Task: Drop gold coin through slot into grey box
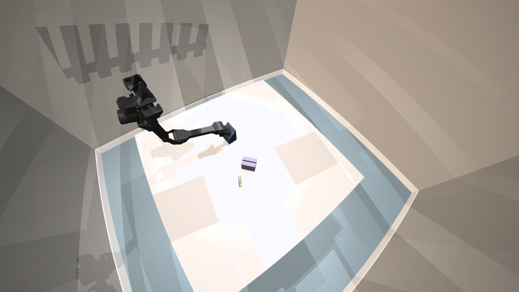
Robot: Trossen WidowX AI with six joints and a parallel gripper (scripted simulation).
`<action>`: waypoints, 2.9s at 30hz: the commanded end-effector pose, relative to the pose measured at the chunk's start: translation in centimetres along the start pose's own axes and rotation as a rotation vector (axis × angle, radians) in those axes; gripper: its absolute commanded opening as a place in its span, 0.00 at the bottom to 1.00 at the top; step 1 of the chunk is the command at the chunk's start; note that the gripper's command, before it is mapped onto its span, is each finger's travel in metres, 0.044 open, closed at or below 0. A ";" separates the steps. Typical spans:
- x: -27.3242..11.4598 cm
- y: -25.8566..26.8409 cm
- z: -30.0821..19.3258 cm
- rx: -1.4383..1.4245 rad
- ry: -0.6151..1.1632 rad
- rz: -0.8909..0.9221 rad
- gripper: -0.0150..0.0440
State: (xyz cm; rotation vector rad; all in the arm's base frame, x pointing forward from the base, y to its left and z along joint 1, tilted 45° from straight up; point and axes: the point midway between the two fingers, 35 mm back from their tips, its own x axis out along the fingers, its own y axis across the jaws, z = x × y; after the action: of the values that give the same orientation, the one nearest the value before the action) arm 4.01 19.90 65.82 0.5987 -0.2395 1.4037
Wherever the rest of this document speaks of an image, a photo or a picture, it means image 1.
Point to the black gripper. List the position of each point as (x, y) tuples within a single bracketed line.
[(143, 96)]

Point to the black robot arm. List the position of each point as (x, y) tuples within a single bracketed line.
[(128, 113)]

